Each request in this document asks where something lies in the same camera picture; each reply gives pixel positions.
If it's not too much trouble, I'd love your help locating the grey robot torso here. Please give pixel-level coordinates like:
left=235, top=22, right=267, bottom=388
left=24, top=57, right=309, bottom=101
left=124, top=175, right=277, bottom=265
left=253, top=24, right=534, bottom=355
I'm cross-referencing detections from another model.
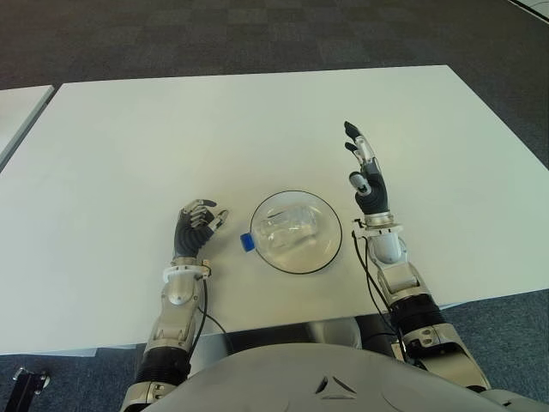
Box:
left=124, top=341, right=549, bottom=412

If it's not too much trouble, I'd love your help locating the white robot leg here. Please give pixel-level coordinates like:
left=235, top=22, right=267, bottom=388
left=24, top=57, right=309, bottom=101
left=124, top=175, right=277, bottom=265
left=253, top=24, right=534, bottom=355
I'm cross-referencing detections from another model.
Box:
left=305, top=316, right=362, bottom=351

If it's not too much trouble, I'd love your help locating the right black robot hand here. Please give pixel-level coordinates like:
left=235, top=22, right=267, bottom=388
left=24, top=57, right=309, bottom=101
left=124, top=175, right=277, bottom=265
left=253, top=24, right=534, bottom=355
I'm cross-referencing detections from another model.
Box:
left=342, top=121, right=394, bottom=218

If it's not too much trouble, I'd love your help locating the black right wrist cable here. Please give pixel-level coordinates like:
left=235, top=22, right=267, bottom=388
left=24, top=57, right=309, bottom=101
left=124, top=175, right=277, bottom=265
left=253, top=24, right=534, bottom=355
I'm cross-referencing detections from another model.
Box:
left=350, top=219, right=407, bottom=367

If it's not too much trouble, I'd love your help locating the neighbouring white table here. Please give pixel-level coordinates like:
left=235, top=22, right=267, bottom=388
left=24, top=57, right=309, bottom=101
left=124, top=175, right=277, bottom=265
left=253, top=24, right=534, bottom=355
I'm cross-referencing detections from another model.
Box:
left=0, top=84, right=57, bottom=171

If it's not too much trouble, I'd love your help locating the white plate black rim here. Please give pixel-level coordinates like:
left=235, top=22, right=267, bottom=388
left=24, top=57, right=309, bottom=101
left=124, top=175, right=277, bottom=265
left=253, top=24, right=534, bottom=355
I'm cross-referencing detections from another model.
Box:
left=250, top=190, right=344, bottom=275

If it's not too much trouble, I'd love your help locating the black stand foot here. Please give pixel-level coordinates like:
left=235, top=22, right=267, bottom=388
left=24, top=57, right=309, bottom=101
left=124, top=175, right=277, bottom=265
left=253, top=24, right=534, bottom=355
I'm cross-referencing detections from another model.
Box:
left=11, top=366, right=51, bottom=412

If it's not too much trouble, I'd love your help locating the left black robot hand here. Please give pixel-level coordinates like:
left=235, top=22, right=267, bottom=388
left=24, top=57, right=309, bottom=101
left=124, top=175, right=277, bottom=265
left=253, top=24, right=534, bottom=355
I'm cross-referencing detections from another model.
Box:
left=172, top=198, right=230, bottom=261

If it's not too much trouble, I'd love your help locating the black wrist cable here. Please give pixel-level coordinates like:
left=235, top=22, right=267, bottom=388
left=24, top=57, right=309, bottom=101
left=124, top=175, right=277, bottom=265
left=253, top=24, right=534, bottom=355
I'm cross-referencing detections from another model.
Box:
left=193, top=274, right=235, bottom=358
left=350, top=219, right=407, bottom=367

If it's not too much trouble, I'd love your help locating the clear water bottle blue cap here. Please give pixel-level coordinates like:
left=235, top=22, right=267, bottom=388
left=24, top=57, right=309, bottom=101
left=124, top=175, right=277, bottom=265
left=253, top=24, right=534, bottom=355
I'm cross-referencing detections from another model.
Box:
left=238, top=205, right=321, bottom=261

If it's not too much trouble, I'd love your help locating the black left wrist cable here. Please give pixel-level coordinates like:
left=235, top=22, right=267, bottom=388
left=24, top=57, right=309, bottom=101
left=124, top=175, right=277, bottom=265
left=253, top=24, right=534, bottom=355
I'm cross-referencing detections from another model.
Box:
left=193, top=274, right=235, bottom=358

